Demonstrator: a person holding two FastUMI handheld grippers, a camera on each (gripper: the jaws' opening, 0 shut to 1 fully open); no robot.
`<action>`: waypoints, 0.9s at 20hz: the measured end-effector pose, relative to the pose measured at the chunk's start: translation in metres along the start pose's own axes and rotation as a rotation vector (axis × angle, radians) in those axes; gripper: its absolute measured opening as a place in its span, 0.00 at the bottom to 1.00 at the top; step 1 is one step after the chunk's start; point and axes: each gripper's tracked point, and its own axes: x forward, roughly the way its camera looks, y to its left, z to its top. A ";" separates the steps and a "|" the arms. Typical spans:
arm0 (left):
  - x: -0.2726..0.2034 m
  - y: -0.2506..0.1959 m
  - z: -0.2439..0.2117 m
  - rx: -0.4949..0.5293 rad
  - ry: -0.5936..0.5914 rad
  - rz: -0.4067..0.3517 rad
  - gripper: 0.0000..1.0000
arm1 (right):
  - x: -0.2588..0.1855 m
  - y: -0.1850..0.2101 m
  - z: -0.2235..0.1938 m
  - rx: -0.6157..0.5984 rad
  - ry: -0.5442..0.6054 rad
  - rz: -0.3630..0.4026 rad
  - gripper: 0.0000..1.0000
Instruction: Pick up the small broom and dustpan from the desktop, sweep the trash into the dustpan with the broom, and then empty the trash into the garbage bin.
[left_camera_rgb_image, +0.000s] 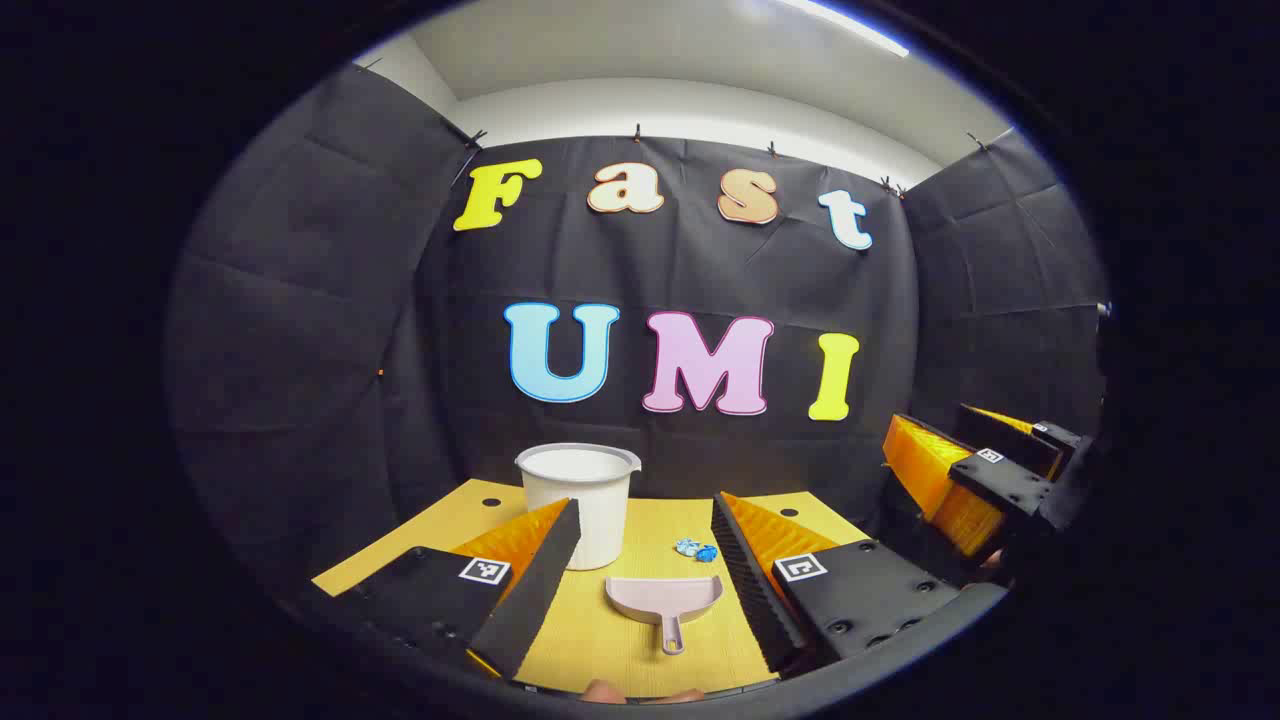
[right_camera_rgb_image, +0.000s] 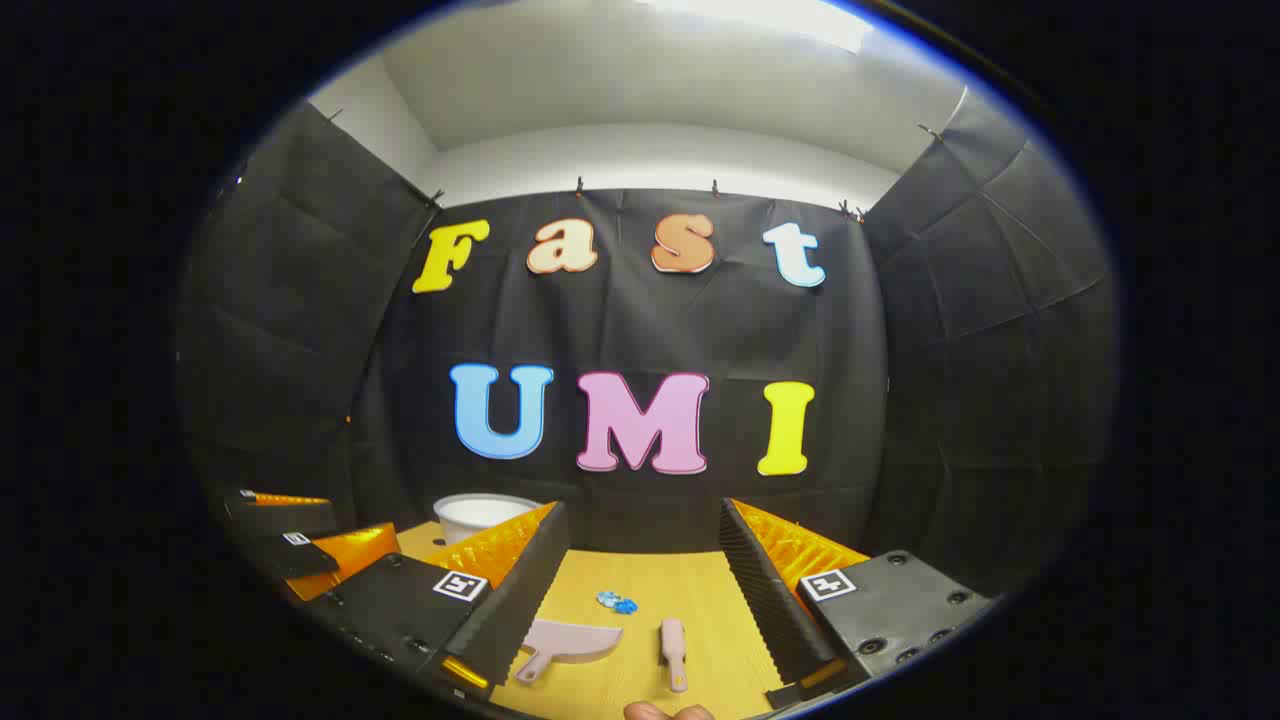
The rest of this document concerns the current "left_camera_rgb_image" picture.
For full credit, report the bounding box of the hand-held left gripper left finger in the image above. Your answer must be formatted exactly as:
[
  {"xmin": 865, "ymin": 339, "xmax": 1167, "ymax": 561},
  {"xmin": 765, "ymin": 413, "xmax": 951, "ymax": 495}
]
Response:
[{"xmin": 335, "ymin": 497, "xmax": 582, "ymax": 683}]

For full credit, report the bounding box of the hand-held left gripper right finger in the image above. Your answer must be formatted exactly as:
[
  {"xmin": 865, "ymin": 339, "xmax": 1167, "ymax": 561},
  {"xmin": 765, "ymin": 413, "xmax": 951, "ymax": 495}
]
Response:
[{"xmin": 711, "ymin": 490, "xmax": 966, "ymax": 678}]

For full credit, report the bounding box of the white ribbed garbage bin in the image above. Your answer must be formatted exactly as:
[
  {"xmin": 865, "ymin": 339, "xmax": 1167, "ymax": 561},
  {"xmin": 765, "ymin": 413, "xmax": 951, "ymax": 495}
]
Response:
[{"xmin": 514, "ymin": 443, "xmax": 642, "ymax": 572}]

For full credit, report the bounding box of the yellow wooden desktop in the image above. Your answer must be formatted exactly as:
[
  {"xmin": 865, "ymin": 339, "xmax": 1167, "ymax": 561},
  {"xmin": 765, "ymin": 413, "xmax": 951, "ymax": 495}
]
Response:
[{"xmin": 312, "ymin": 478, "xmax": 871, "ymax": 699}]

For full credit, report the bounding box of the black backdrop cloth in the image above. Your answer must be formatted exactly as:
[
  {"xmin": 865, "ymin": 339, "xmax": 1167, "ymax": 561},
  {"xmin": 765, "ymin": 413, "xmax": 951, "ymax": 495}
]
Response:
[{"xmin": 165, "ymin": 65, "xmax": 1111, "ymax": 601}]

